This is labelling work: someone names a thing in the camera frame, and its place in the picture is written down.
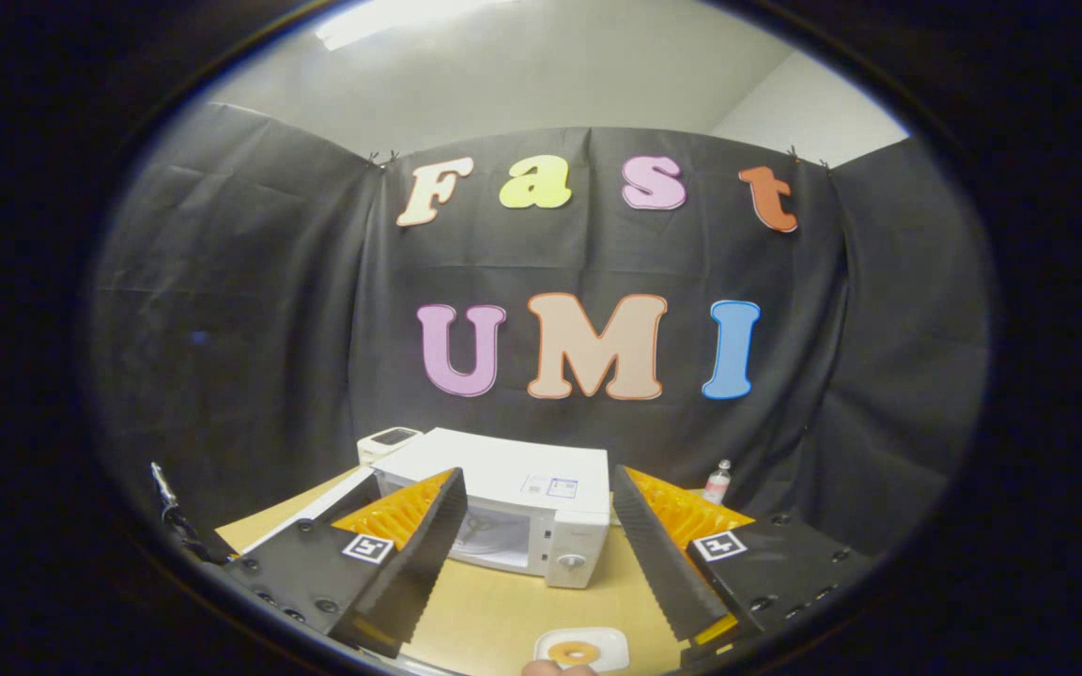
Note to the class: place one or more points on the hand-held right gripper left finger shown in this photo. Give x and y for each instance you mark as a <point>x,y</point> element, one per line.
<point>414,573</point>

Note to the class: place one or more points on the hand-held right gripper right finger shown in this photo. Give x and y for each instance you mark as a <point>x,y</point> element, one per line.
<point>663,573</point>

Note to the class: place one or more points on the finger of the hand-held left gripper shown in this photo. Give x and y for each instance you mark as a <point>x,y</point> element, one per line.
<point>186,526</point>

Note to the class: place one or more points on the white microwave oven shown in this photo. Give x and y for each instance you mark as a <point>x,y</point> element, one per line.
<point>503,469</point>

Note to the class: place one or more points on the white plate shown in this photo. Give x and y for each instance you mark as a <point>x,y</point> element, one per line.
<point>611,648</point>

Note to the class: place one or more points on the small bottle with pink label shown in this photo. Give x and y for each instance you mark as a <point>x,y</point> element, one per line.
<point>717,486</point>

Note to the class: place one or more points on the white device with dark screen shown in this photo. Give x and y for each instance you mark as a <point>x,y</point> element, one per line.
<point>391,441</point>

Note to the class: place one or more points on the black backdrop cloth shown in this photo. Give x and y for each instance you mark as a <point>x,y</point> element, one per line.
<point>250,329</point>

